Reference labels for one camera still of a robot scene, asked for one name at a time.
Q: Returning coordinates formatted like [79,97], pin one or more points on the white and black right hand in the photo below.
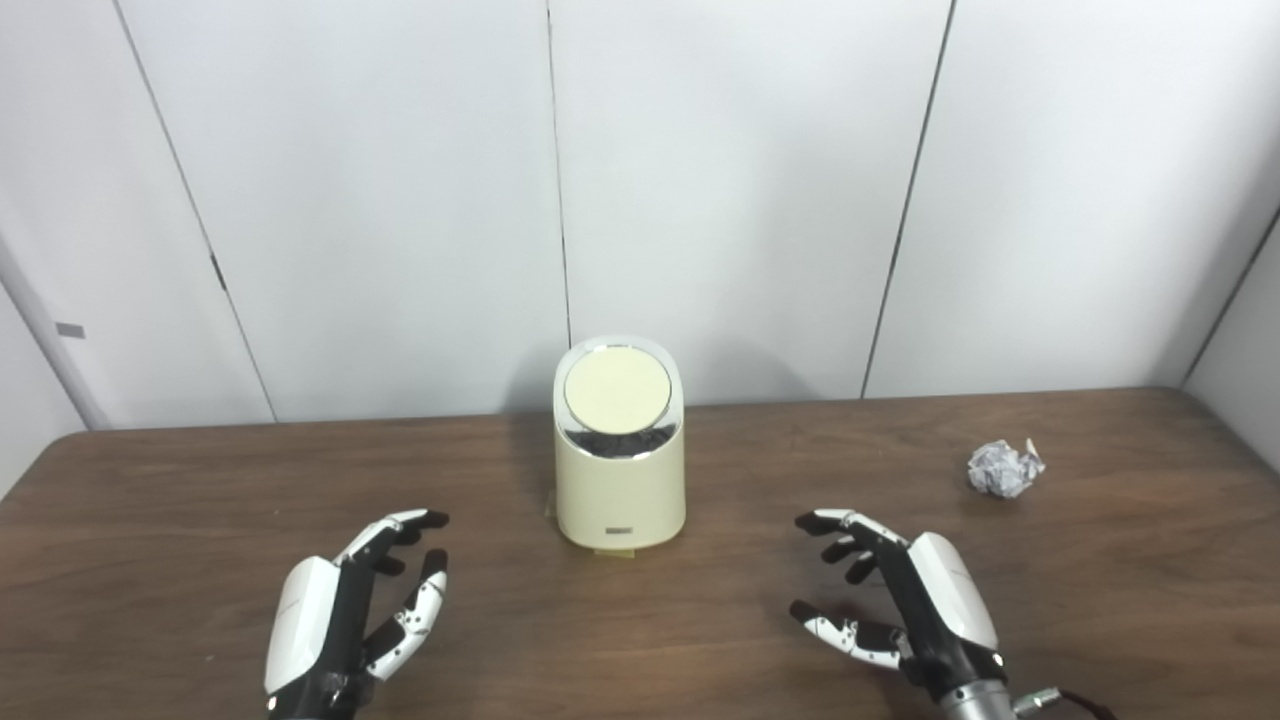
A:
[950,600]

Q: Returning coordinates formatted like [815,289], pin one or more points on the white and black left hand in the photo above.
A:
[305,620]

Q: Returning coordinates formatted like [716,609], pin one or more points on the white paper ball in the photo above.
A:
[1003,468]

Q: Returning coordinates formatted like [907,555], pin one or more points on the cream-colored bin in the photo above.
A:
[618,490]

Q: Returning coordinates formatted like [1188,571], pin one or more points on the round cream bin lid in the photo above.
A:
[617,388]

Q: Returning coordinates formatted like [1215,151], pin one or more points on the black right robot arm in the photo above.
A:
[975,702]

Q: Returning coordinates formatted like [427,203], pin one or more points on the black bin liner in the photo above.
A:
[620,443]

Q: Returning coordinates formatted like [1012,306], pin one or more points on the small grey wall tag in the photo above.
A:
[70,330]

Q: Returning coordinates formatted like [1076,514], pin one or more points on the white slanted post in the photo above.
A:
[50,340]

